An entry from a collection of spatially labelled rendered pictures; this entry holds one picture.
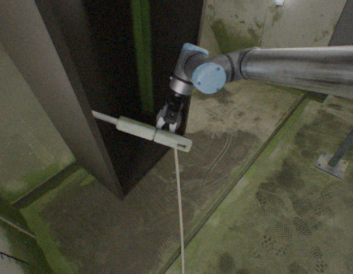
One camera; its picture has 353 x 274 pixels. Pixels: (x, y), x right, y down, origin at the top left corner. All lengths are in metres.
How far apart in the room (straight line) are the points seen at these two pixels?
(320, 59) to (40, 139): 1.83
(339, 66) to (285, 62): 0.12
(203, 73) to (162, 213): 1.19
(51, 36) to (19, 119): 1.48
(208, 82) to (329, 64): 0.31
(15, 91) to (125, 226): 1.27
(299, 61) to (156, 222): 1.35
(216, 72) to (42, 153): 1.59
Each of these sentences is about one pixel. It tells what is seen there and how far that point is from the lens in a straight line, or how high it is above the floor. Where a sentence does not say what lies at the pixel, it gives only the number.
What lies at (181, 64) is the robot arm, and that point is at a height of 1.16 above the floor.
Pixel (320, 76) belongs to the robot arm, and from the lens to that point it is 0.46.
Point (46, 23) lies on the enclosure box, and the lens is 0.50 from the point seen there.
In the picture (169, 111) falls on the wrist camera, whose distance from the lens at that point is 0.75.
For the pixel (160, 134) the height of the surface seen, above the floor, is 0.92.
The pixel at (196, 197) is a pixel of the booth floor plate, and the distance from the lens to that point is 1.63.
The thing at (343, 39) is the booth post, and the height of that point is 0.67.
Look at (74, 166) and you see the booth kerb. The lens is 2.00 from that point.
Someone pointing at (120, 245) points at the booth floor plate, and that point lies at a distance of 1.60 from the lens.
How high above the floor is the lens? 1.50
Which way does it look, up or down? 46 degrees down
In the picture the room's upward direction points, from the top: 6 degrees counter-clockwise
